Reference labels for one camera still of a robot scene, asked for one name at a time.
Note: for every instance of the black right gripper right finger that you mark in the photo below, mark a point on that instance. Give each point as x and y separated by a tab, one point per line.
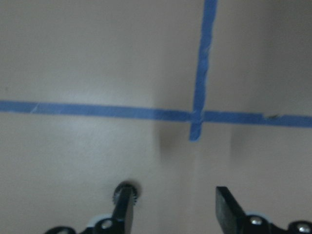
233	220

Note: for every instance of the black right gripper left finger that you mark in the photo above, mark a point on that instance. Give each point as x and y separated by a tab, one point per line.
119	222

